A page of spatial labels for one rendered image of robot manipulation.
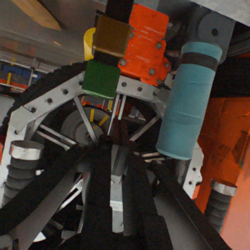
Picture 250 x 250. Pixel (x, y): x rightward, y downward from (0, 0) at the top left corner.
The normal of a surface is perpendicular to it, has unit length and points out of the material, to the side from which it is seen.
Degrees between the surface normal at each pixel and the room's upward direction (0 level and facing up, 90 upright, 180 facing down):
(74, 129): 90
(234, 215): 90
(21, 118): 90
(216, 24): 90
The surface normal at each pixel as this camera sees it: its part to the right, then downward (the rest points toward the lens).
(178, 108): -0.52, -0.11
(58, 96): 0.20, 0.12
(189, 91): -0.32, -0.07
